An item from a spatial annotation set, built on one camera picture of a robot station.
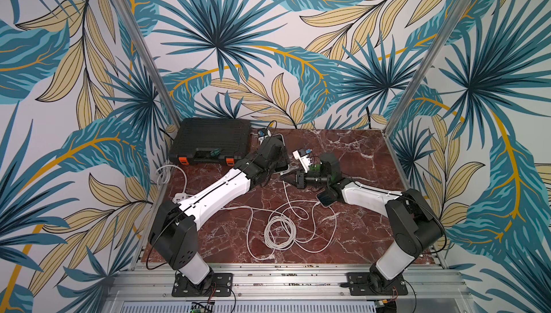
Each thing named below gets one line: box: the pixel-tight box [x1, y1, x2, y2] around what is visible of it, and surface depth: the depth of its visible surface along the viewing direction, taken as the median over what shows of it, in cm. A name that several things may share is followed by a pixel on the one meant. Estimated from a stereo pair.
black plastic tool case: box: [169, 117, 252, 166], surface depth 107 cm
